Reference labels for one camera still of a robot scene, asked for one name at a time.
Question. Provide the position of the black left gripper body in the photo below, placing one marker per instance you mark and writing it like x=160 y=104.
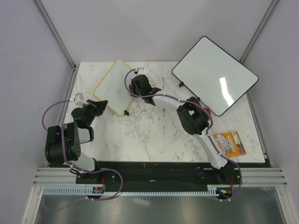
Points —
x=90 y=119

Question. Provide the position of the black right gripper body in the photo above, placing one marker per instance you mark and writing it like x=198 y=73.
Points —
x=133 y=90

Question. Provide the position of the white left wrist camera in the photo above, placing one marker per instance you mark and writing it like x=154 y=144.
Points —
x=78 y=99

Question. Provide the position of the white slotted cable duct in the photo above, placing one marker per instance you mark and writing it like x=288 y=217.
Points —
x=94 y=191

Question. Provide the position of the black-framed large whiteboard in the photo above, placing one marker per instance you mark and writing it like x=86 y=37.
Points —
x=213 y=75

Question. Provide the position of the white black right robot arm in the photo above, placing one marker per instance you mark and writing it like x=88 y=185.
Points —
x=194 y=119

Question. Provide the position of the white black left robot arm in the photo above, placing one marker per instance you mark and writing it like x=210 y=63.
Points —
x=63 y=143

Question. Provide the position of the brown red eraser block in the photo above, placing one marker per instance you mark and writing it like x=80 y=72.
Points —
x=207 y=111

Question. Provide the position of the aluminium extrusion rail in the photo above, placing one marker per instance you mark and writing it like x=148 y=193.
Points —
x=54 y=177

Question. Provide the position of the orange picture book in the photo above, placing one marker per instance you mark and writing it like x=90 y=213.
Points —
x=230 y=144

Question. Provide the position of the yellow-framed small whiteboard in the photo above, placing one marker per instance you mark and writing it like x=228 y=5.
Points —
x=112 y=88

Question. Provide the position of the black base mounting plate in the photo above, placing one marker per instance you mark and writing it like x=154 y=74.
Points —
x=158 y=173

